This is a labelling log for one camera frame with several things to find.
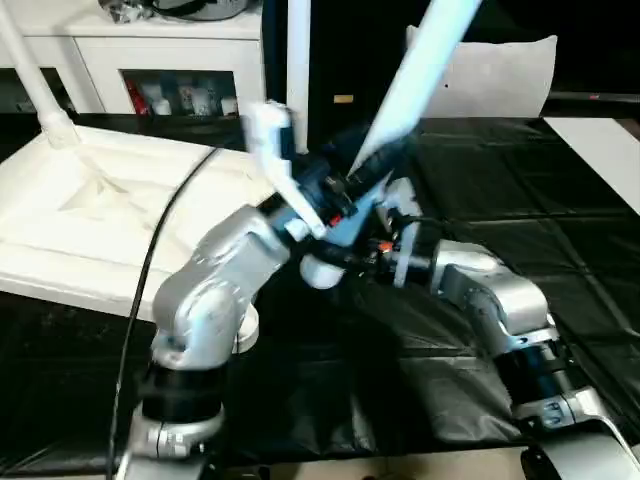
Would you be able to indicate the white sideboard with glass doors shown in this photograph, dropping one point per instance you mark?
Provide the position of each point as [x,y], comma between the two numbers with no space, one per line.
[175,50]

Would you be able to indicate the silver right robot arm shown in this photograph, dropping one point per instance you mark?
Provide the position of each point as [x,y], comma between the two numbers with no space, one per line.
[500,300]

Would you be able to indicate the white plastic table top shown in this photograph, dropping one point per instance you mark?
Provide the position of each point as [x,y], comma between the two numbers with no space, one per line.
[100,200]

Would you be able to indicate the dark clutter pile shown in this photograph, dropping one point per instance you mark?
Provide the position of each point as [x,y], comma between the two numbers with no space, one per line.
[125,11]

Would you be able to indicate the black work mat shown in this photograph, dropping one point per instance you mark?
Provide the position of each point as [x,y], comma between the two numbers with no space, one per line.
[500,175]

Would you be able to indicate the white plastic table leg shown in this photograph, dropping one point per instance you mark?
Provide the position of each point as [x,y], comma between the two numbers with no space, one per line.
[35,75]
[298,65]
[420,75]

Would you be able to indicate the grey cushion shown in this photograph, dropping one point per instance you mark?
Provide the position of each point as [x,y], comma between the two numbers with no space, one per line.
[505,75]

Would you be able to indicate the white flat board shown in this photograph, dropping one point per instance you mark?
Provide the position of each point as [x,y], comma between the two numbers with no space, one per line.
[595,145]

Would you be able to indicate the grey rounded bag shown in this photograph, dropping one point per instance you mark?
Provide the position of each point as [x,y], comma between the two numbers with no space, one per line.
[200,9]

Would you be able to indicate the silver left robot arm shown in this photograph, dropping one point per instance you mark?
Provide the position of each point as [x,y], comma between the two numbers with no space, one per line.
[215,290]

